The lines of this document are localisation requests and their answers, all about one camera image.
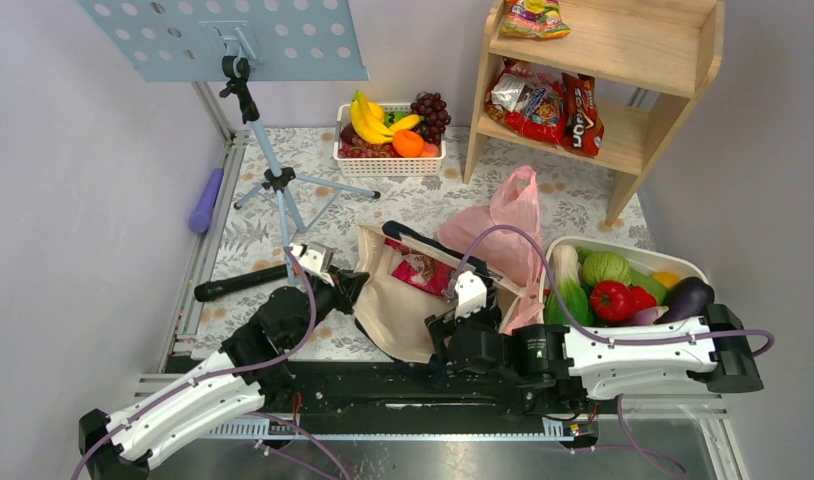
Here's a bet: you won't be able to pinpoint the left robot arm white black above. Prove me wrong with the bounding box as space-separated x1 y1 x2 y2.
72 267 370 479

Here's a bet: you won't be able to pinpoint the pink snack packet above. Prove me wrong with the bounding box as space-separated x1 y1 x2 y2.
384 239 454 297

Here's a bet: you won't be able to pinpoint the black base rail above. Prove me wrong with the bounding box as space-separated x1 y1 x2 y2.
193 361 617 437

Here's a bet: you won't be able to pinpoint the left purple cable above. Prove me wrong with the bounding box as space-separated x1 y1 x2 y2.
69 246 319 480

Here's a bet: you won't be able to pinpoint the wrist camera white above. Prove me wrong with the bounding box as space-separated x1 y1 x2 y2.
447 270 488 319
289 242 335 286

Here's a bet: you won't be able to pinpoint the green cabbage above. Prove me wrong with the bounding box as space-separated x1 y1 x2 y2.
582 252 632 286

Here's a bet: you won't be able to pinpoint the slim purple eggplant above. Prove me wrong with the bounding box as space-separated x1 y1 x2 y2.
623 306 669 326

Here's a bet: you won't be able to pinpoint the single yellow banana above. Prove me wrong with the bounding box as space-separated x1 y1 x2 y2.
388 114 424 134

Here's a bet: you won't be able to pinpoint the pink peach fruit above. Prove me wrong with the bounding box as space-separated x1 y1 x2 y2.
421 143 441 158

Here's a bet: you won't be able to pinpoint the white vegetable bin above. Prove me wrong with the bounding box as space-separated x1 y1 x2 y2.
542 236 716 348

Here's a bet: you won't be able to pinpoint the beige canvas tote bag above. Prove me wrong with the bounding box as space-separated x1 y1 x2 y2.
354 221 521 364

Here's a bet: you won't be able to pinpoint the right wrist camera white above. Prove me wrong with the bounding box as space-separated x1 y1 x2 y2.
447 270 488 319

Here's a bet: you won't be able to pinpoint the dark red grapes bunch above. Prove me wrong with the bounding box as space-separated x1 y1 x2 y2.
410 92 451 146

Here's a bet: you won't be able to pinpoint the white perforated fruit basket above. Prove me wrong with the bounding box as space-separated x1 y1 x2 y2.
332 104 448 177

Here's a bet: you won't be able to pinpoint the purple handle tool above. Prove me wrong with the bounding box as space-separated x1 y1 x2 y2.
188 168 224 234

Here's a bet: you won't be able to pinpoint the yellow banana bunch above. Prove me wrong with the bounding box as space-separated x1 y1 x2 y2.
349 90 394 145

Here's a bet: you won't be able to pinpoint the red snack bag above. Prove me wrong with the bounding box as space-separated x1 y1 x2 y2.
484 58 567 145

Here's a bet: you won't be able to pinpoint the colourful snack bag top shelf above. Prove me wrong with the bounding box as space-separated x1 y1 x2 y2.
500 0 571 40

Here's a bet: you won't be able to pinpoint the light blue music stand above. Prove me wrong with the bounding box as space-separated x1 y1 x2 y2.
79 1 380 249

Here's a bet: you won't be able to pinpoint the orange fruit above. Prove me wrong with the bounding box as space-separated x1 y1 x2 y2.
392 130 425 158

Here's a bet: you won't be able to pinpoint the pink plastic grocery bag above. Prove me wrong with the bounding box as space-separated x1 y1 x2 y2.
437 166 544 334

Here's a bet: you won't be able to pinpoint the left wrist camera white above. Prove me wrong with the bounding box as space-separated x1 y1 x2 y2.
289 242 335 286

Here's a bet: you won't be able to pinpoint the wooden two-tier shelf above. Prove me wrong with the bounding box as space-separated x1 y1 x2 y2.
463 1 725 225

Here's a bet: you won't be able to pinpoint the yellow orange pepper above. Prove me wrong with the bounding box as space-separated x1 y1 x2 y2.
650 271 682 291

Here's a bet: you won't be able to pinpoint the orange red chips bag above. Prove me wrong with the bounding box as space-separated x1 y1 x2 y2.
562 73 604 158

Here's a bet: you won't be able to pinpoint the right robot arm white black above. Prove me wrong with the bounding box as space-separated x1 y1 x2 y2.
425 304 764 412

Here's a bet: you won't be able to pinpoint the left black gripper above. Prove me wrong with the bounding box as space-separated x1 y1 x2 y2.
288 265 370 348

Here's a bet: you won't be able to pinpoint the red grapes in basket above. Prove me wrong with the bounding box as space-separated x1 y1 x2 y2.
337 137 396 159

